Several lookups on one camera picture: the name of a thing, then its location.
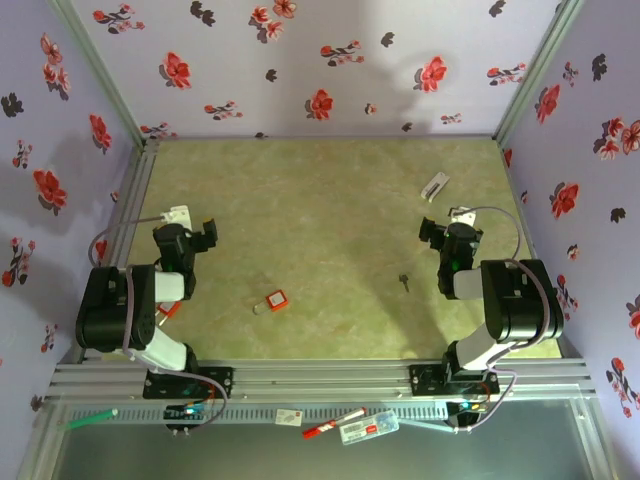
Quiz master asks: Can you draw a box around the white plastic clip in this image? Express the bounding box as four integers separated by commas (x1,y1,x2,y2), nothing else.
421,171,451,201

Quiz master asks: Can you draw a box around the small circuit board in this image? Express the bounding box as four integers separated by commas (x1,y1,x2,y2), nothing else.
447,398,489,417
163,403,212,421

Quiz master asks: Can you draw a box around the green pen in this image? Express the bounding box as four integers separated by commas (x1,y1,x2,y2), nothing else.
64,408,120,431

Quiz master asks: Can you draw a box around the clear plastic label packet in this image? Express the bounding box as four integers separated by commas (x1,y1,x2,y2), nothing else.
338,410,401,446

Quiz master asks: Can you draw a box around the red marker pen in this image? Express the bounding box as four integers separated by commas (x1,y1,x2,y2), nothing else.
302,407,368,441

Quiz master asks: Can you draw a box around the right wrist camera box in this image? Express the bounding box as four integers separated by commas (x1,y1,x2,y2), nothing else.
448,206,478,229

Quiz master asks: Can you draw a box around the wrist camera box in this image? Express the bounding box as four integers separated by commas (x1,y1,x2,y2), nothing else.
159,203,192,227
448,206,478,229

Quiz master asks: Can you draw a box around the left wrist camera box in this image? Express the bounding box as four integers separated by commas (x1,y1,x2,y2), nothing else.
159,203,192,227

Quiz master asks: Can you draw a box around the grey left arm cable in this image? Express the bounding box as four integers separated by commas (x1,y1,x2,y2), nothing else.
88,214,230,430

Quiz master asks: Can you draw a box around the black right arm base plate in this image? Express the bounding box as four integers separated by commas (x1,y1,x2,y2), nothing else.
408,363,500,399

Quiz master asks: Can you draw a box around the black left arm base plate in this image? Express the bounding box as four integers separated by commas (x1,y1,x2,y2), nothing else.
143,366,235,400

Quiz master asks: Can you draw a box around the grey slotted cable duct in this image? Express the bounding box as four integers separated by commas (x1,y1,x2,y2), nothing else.
64,405,451,425

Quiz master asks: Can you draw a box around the aluminium frame post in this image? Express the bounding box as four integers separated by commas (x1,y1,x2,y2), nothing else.
49,0,149,149
492,0,587,147

